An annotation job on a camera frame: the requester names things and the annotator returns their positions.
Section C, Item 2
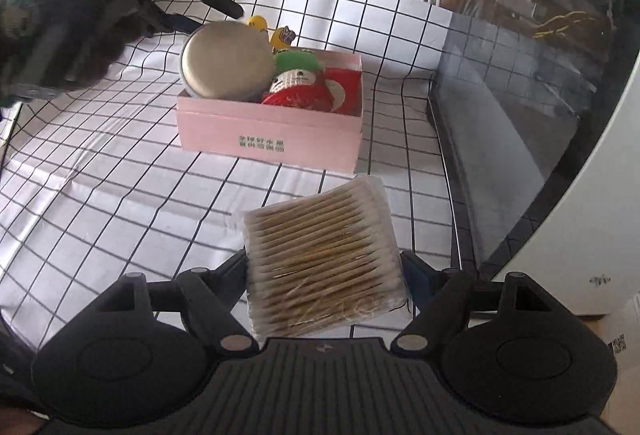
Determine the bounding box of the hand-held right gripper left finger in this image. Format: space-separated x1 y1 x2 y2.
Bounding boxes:
94 249 259 357

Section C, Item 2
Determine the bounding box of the white curved appliance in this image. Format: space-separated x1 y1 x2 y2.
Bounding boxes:
486 80 640 317

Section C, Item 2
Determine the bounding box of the yellow plush duck toy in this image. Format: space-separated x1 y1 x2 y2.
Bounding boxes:
247 15 297 54

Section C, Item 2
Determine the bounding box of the crocheted doll with green hat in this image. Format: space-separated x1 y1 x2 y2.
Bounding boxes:
260 49 333 108

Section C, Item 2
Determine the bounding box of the cardboard box with label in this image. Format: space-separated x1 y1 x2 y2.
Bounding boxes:
594 294 640 418

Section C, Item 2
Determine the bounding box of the round metal plate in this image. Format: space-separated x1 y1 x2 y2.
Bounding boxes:
180 19 277 104

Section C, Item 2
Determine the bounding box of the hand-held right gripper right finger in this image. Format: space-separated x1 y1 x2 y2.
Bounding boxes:
392 249 552 357

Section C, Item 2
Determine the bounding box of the cotton swab packet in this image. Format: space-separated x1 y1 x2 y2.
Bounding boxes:
234 175 412 342

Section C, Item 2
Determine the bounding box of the pink cardboard box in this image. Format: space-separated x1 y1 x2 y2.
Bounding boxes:
176 48 364 174

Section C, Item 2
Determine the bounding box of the white checked tablecloth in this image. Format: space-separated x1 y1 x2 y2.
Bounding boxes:
0 0 481 351

